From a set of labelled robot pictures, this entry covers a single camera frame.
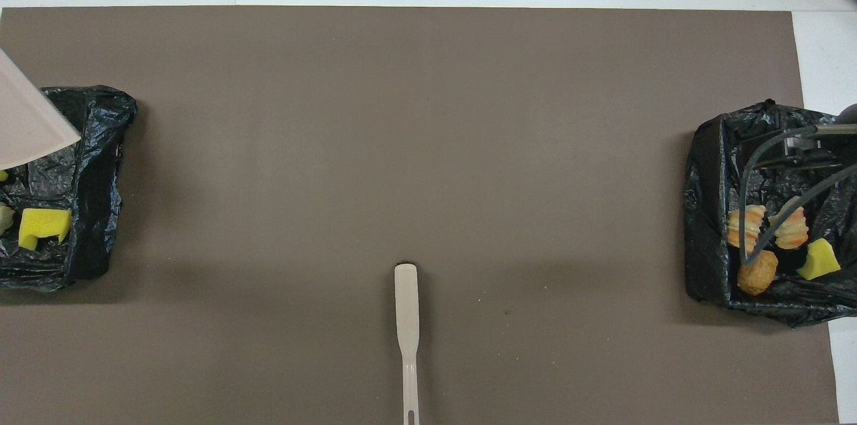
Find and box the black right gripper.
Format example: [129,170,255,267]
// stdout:
[762,137,857,170]

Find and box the pale bread chunk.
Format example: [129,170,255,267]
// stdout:
[767,195,809,251]

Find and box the pale sandwich piece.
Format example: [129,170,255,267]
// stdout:
[727,204,767,254]

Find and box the small yellow sponge piece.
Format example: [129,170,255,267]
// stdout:
[796,238,842,282]

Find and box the brown bread roll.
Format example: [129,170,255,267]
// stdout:
[736,249,779,296]

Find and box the beige brush with black bristles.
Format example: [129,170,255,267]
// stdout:
[394,262,422,425]

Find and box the green and yellow sponge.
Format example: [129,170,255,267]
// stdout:
[18,207,73,252]

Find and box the beige plastic dustpan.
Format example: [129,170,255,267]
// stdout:
[0,47,82,171]

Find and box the bin with black trash bag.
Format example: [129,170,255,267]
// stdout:
[0,85,139,293]
[683,99,857,329]

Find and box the brown table mat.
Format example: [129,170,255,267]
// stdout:
[0,7,839,425]

